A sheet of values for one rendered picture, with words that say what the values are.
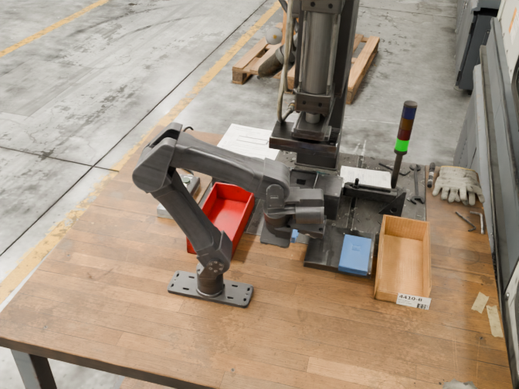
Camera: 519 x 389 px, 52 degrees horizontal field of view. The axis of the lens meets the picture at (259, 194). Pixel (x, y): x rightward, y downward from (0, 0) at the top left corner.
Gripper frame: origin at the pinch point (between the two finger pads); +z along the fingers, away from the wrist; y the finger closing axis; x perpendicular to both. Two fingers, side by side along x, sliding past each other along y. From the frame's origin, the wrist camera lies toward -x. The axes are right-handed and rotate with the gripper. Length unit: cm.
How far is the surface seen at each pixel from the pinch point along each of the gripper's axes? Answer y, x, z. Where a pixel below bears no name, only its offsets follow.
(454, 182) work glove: 38, -46, 31
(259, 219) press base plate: 9.7, 8.6, 18.4
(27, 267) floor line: -2, 130, 121
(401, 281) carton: -2.1, -31.3, 9.2
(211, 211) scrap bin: 8.9, 22.7, 17.8
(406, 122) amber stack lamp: 43, -26, 8
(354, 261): 0.4, -18.9, 9.0
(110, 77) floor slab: 182, 192, 233
